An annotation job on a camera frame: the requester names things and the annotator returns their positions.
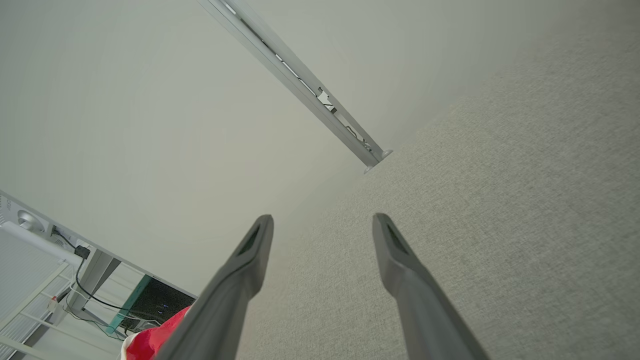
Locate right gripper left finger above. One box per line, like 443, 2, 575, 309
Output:
155, 214, 275, 360

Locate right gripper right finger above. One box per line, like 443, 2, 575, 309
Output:
371, 212, 492, 360

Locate red white basketball jersey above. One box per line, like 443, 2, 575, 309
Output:
120, 305, 193, 360

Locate dark case with teal edge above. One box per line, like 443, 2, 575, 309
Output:
106, 274, 196, 335

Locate white slatted rack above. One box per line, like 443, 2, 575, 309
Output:
0, 222, 83, 360

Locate wide white partition panel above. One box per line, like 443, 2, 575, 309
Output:
0, 0, 381, 301

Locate white box with round knob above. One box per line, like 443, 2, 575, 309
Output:
0, 195, 56, 238

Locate white power strip with cables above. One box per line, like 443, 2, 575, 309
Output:
52, 227, 166, 323

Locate grey metal partition post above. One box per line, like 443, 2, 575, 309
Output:
196, 0, 394, 176

